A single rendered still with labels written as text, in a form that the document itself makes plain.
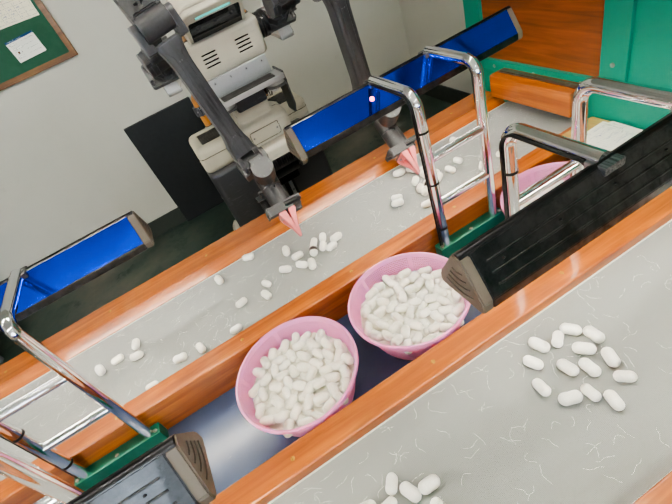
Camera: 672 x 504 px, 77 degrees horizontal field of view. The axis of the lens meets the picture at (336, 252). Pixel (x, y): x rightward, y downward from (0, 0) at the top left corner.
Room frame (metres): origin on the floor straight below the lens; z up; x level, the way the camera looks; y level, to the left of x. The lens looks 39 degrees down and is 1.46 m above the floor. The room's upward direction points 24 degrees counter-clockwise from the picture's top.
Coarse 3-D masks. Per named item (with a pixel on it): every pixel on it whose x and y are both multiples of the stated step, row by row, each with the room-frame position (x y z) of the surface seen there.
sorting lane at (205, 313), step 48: (528, 144) 0.98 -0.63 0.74; (384, 192) 1.05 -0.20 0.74; (288, 240) 1.03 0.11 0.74; (384, 240) 0.85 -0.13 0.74; (192, 288) 1.00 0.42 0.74; (240, 288) 0.91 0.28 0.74; (288, 288) 0.83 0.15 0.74; (144, 336) 0.89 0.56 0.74; (192, 336) 0.81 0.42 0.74; (96, 384) 0.79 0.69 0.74; (144, 384) 0.72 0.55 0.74; (48, 432) 0.71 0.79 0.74; (0, 480) 0.63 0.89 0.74
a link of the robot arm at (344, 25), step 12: (312, 0) 1.21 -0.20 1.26; (324, 0) 1.20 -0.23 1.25; (336, 0) 1.17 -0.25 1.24; (348, 0) 1.19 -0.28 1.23; (336, 12) 1.18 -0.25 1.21; (348, 12) 1.18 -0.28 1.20; (336, 24) 1.20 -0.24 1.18; (348, 24) 1.18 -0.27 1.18; (336, 36) 1.22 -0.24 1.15; (348, 36) 1.19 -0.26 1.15; (348, 48) 1.19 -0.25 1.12; (360, 48) 1.19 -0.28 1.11; (348, 60) 1.21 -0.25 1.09; (360, 60) 1.19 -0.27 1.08; (348, 72) 1.23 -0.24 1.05; (360, 72) 1.19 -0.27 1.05; (360, 84) 1.20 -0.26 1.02
